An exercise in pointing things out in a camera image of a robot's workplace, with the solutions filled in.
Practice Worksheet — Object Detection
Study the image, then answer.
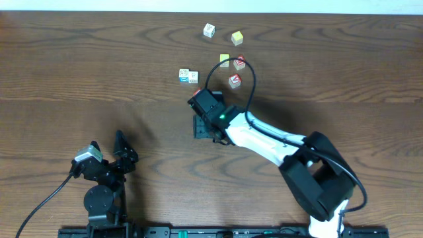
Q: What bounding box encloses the red A block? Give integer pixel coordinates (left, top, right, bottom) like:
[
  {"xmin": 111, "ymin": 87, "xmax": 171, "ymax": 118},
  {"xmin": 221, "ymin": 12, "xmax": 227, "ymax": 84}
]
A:
[{"xmin": 228, "ymin": 74, "xmax": 242, "ymax": 89}]

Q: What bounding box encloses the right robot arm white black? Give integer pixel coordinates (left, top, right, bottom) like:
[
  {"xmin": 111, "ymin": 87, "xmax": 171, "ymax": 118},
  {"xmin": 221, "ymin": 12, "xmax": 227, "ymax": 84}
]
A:
[{"xmin": 188, "ymin": 89, "xmax": 358, "ymax": 237}]

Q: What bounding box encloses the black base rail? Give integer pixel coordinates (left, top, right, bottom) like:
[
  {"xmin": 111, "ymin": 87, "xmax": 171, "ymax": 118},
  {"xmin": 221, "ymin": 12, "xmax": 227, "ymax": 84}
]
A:
[{"xmin": 58, "ymin": 225, "xmax": 390, "ymax": 238}]

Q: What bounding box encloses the yellow block top right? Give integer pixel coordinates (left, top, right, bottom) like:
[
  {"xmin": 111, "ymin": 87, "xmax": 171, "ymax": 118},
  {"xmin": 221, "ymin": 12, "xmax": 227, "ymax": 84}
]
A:
[{"xmin": 231, "ymin": 31, "xmax": 244, "ymax": 46}]

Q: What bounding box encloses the white block blue picture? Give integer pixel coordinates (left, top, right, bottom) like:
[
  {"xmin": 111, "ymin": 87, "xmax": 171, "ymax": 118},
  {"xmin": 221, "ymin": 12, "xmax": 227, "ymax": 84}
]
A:
[{"xmin": 178, "ymin": 68, "xmax": 190, "ymax": 82}]

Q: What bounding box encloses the right camera cable black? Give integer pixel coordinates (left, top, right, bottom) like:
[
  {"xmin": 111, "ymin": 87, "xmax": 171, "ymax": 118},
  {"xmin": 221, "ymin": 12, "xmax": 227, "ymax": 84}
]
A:
[{"xmin": 204, "ymin": 58, "xmax": 368, "ymax": 214}]

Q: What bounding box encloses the camera cable black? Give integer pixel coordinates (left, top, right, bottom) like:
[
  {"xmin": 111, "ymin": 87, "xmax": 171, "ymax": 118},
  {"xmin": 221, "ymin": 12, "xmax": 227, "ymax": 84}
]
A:
[
  {"xmin": 15, "ymin": 173, "xmax": 73, "ymax": 238},
  {"xmin": 204, "ymin": 58, "xmax": 368, "ymax": 214}
]

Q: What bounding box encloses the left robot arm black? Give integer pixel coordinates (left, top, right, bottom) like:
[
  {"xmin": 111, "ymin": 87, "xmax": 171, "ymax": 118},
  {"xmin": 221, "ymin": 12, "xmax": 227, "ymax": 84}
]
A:
[{"xmin": 69, "ymin": 130, "xmax": 139, "ymax": 229}]

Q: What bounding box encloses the left camera cable black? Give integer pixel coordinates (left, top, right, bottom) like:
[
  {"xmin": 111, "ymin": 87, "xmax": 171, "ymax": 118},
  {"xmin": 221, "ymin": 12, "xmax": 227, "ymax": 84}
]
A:
[{"xmin": 15, "ymin": 173, "xmax": 73, "ymax": 238}]

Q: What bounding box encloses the red M block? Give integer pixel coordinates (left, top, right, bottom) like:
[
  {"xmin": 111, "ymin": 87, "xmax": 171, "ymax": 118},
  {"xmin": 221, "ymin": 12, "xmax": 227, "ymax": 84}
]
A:
[{"xmin": 233, "ymin": 55, "xmax": 246, "ymax": 71}]

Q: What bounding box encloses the yellow-green block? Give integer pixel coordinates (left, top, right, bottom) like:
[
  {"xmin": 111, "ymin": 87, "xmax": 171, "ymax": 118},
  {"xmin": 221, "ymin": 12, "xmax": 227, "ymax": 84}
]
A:
[{"xmin": 219, "ymin": 54, "xmax": 230, "ymax": 67}]

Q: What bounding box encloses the white block top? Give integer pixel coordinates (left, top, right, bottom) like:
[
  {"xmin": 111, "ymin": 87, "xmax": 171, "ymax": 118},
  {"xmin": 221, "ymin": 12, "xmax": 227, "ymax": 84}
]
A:
[{"xmin": 203, "ymin": 23, "xmax": 215, "ymax": 38}]

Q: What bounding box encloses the white block black text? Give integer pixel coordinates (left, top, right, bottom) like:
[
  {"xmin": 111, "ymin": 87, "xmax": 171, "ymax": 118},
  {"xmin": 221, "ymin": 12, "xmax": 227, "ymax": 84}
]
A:
[{"xmin": 188, "ymin": 71, "xmax": 198, "ymax": 84}]

